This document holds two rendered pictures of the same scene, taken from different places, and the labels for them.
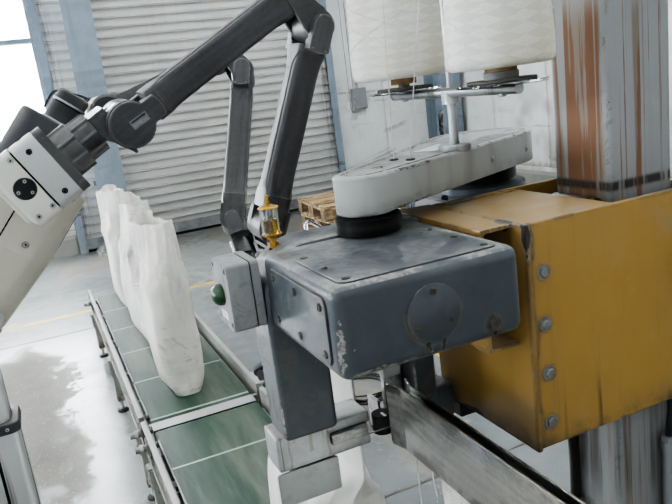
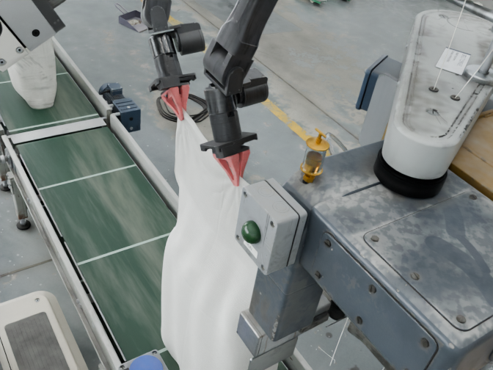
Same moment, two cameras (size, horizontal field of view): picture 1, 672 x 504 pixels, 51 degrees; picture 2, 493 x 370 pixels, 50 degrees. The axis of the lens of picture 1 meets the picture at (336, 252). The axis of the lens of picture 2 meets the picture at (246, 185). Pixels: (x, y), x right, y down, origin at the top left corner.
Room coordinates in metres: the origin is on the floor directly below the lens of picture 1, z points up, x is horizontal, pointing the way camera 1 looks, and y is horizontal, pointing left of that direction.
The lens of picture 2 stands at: (0.44, 0.31, 1.73)
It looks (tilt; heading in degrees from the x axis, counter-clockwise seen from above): 38 degrees down; 343
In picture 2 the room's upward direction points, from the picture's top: 10 degrees clockwise
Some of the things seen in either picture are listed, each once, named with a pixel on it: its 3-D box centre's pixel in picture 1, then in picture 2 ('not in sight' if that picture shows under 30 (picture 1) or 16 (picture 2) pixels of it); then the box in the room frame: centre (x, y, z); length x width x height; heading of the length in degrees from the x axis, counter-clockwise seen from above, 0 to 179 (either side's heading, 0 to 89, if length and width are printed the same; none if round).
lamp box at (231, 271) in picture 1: (238, 290); (268, 226); (0.91, 0.14, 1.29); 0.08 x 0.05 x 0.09; 22
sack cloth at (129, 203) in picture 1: (141, 265); not in sight; (3.55, 1.01, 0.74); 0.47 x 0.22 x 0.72; 23
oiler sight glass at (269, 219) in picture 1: (269, 220); (314, 156); (0.94, 0.08, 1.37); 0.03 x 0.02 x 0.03; 22
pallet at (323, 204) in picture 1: (366, 198); not in sight; (6.95, -0.38, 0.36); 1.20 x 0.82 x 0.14; 108
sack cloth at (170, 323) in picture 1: (166, 298); (22, 12); (2.86, 0.74, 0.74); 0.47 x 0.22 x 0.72; 20
